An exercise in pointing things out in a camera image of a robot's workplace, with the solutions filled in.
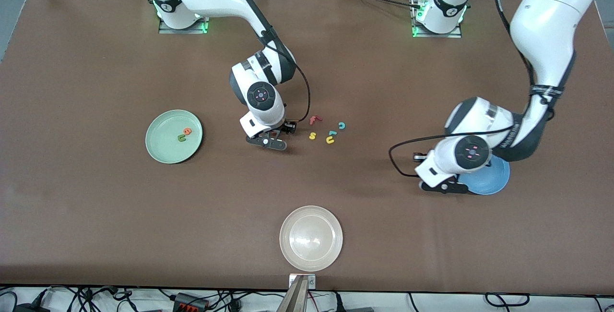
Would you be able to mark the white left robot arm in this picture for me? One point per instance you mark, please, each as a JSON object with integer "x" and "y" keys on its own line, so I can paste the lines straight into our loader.
{"x": 547, "y": 24}

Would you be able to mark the red foam letter f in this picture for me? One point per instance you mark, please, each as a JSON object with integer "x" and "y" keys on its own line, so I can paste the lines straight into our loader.
{"x": 312, "y": 120}

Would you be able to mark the blue plate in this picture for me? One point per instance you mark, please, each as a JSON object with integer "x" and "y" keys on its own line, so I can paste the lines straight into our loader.
{"x": 494, "y": 180}

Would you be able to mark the green plate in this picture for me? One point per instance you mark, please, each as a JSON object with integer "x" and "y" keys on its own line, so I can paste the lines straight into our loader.
{"x": 165, "y": 146}

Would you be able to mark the beige plate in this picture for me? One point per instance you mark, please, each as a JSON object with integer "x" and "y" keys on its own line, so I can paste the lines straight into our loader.
{"x": 311, "y": 238}

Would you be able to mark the black floor plug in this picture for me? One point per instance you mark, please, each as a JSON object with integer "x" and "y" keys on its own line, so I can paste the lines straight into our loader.
{"x": 338, "y": 303}

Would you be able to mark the black and red power strip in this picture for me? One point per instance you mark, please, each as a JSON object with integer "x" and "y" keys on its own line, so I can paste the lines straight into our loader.
{"x": 189, "y": 301}

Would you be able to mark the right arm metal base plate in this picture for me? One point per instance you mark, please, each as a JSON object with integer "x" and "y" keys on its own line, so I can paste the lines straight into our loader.
{"x": 182, "y": 30}

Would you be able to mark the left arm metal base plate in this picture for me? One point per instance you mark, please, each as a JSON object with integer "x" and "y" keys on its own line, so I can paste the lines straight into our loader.
{"x": 436, "y": 35}

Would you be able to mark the small metal camera mount plate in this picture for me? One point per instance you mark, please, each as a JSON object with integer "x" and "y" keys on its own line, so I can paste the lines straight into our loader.
{"x": 311, "y": 281}

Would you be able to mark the grey metal camera pole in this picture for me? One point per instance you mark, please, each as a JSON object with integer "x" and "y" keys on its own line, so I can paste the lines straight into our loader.
{"x": 293, "y": 300}

